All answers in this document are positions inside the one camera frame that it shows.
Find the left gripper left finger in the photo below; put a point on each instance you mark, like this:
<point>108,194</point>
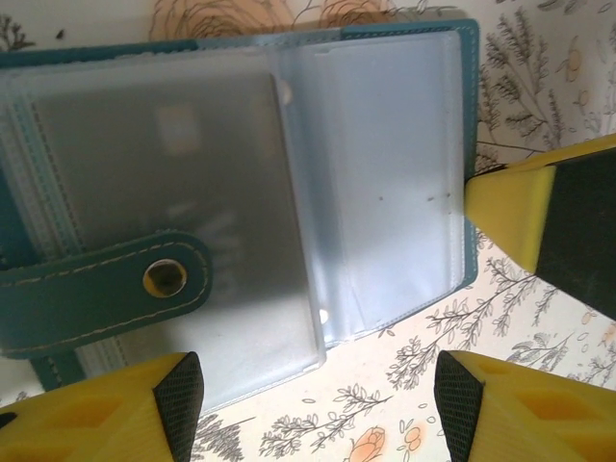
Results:
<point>72,423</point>

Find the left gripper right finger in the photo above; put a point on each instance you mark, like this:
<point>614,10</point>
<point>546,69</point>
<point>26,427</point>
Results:
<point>529,423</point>

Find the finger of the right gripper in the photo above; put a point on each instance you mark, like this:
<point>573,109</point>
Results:
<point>553,216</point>

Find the teal leather card holder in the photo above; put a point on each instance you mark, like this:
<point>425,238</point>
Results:
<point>72,298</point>

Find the grey card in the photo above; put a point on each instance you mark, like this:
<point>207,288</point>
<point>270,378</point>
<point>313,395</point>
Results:
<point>144,168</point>

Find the floral table cover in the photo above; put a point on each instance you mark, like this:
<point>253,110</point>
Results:
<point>529,72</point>

